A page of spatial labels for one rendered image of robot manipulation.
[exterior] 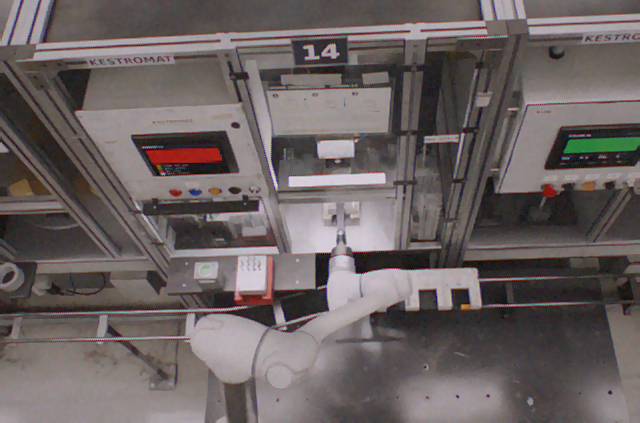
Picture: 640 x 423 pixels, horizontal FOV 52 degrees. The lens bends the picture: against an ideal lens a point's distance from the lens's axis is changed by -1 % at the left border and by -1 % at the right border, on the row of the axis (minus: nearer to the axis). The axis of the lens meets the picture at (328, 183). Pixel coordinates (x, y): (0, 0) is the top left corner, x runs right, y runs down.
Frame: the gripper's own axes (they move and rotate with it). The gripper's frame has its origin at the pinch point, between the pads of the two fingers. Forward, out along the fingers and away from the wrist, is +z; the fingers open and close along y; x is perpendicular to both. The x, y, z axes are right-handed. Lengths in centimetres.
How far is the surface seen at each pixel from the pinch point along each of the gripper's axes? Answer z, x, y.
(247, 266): -23.8, 32.1, 4.9
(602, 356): -49, -93, -31
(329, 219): -3.1, 4.3, -3.8
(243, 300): -32.3, 34.9, -5.4
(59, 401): -48, 139, -100
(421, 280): -24.3, -28.0, -13.3
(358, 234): -7.1, -6.0, -9.3
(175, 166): -16, 43, 60
